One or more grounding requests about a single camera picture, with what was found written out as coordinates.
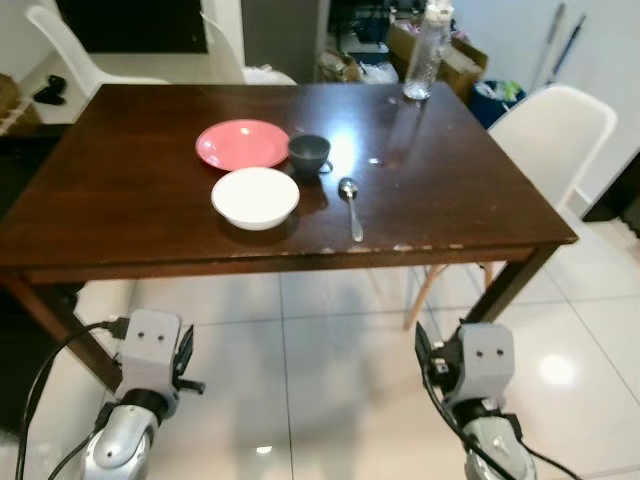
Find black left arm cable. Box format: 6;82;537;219
14;317;132;480

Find white round bowl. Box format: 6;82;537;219
211;167;301;232

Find clear plastic water bottle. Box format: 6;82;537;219
402;0;454;102

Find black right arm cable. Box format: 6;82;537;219
419;368;585;480

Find blue waste bin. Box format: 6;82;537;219
469;80;527;130

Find grey mop sticks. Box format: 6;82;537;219
530;4;588;93

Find white plastic shell chair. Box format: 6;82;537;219
25;5;169;98
199;12;298;87

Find dark wooden dining table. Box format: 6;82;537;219
0;83;580;393

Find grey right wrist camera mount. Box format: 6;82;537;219
440;322;517;407

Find pink round plate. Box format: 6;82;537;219
196;119;291;172

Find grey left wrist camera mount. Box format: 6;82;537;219
111;310;184;401

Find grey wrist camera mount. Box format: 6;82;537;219
111;310;184;401
440;322;517;407

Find white chair with wooden legs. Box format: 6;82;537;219
404;85;619;332

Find dark grey cup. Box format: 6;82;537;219
287;134;334;180

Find dark wooden cabinet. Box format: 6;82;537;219
580;150;640;224

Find silver metal spoon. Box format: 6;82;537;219
339;178;365;243

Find brown cardboard box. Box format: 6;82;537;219
387;20;490;103

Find black object on floor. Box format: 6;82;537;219
32;75;70;105

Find white plastic bag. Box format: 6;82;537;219
243;64;298;87

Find black wall panel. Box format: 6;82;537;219
54;0;210;55

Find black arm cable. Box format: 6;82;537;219
419;368;585;480
14;317;132;480

